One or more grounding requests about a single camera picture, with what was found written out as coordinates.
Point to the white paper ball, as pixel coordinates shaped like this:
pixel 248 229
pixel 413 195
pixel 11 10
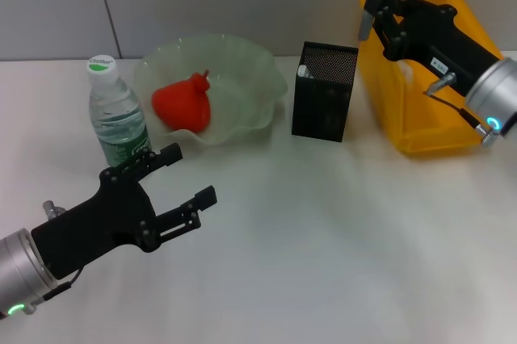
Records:
pixel 408 75

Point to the black mesh pen holder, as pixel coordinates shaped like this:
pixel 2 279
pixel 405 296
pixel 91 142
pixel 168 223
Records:
pixel 323 106

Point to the red-orange toy orange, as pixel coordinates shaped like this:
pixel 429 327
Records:
pixel 182 101

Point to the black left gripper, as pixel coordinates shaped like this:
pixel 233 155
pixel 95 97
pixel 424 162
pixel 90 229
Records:
pixel 101 223

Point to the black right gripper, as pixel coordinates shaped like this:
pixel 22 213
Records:
pixel 440 41

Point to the clear green-label water bottle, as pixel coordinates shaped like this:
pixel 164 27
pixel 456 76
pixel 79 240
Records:
pixel 113 118

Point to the yellow plastic bin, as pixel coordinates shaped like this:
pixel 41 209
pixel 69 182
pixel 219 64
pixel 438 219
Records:
pixel 444 126

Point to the pale green glass fruit plate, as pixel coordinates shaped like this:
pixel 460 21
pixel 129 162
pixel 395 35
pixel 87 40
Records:
pixel 242 77

